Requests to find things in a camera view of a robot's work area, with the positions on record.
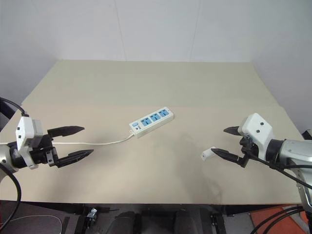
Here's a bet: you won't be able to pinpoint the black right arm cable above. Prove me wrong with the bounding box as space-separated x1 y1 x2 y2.
245 151 312 190

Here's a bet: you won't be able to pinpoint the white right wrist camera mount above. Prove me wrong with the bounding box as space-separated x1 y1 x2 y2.
239 113 274 163

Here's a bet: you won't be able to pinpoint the white blue power strip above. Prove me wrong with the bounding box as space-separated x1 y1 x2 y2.
129 109 176 139

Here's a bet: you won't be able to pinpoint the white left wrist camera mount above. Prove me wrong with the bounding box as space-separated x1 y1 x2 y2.
15 116 45 170

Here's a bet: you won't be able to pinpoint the black floor cables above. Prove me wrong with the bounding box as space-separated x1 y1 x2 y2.
252 206 307 234

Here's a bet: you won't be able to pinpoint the white plug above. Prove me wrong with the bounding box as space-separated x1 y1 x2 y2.
201 146 216 161

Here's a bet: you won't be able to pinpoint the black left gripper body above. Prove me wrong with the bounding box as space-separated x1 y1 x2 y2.
29 133 60 168

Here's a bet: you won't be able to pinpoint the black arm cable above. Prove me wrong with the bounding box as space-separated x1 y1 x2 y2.
245 151 312 190
0 97 29 228

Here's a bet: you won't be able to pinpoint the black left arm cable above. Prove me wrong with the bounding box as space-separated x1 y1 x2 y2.
0 97 29 228

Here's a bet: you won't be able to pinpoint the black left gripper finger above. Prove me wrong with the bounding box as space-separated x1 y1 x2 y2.
57 149 95 169
47 125 86 140

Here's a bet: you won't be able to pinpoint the white power cord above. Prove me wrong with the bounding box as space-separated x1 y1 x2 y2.
52 132 135 146

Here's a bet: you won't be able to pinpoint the thin white floor cable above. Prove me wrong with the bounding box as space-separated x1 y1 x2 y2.
0 214 63 234

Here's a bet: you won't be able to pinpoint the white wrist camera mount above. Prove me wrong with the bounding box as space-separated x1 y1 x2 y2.
239 113 274 163
15 116 45 170

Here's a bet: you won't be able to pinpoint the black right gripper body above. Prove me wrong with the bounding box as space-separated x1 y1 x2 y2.
238 136 259 169

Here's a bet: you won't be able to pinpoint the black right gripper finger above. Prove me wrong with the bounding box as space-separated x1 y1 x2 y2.
223 125 242 136
211 148 241 164

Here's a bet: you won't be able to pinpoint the orange floor mat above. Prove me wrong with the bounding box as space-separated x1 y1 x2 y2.
250 206 312 234

